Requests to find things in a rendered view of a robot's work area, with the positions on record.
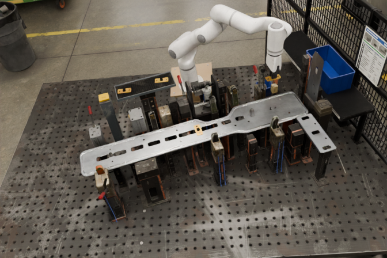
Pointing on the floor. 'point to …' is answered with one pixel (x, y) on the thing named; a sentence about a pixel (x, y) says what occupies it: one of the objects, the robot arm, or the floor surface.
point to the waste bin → (14, 40)
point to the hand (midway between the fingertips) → (273, 74)
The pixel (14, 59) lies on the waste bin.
